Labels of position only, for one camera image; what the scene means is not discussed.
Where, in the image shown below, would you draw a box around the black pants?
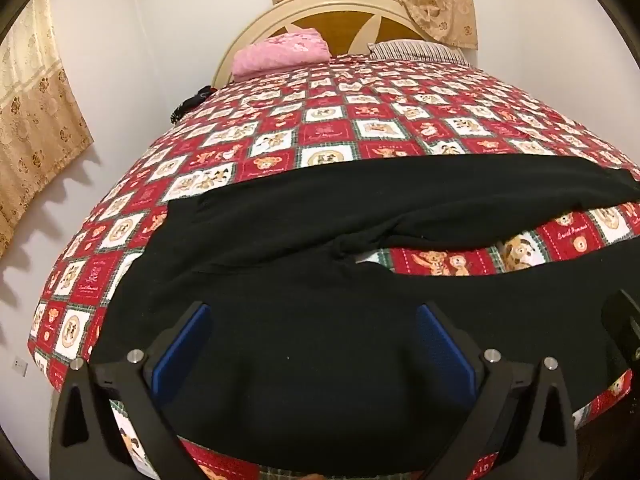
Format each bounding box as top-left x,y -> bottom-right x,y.
87,152 -> 640,443

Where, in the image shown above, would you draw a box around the black object beside bed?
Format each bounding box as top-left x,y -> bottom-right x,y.
170,86 -> 216,123

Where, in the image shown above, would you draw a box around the red printed bear blanket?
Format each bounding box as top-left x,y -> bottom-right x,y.
27,52 -> 640,480

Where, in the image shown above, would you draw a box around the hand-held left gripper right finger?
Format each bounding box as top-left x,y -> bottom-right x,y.
417,301 -> 581,480

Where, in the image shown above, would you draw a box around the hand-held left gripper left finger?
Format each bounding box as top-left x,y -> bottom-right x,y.
49,301 -> 213,480

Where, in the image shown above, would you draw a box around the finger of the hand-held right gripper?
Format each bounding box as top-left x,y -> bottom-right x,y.
600,289 -> 640,361

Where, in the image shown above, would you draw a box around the striped pillow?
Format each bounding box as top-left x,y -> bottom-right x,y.
369,40 -> 471,66

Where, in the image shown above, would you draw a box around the pink folded cloth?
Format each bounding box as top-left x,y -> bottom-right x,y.
232,27 -> 331,81

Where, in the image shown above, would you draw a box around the cream and wood headboard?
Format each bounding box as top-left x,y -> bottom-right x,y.
211,0 -> 436,91

